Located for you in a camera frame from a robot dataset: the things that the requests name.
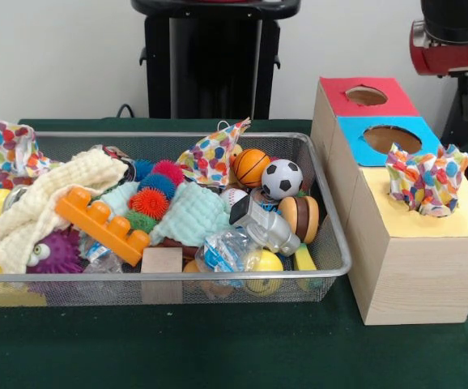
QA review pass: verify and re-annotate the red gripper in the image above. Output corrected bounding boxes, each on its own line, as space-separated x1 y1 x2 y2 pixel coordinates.
409 18 468 122

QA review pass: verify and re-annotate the colourful dotted cloth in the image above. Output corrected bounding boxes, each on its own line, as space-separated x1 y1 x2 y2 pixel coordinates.
384 142 468 219
0 120 63 190
176 116 251 187

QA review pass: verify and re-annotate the wooden box with three holes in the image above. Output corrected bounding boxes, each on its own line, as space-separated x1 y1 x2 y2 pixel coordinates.
310 75 468 327

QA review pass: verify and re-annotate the small black white soccer ball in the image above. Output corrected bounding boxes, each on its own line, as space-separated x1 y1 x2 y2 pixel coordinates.
261 158 304 199

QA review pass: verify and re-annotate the toy hamburger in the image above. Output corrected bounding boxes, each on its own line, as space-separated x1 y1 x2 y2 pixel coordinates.
277 194 320 244

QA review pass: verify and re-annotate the small orange basketball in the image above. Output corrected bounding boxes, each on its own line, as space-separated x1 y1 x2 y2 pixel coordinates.
232 148 271 188

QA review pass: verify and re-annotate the silver plastic toy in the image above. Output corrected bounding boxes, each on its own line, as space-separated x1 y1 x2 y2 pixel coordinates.
228 194 302 256

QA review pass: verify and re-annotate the crumpled clear plastic bottle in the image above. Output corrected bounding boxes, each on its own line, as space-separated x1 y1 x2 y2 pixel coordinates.
195 227 259 280

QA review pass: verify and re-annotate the mint green waffle cloth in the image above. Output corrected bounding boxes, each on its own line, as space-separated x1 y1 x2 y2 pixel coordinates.
96 180 237 247

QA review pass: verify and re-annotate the orange plastic building block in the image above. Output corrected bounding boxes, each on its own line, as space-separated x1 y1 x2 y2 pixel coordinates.
54 186 151 267

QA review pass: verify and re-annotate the cream waffle cloth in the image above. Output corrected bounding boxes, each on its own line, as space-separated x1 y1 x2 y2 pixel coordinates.
0 147 130 275

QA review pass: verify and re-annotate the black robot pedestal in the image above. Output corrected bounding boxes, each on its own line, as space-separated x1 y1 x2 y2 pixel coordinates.
130 0 302 121

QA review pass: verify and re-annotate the silver wire mesh bin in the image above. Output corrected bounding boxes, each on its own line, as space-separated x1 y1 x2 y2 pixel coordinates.
0 130 353 308

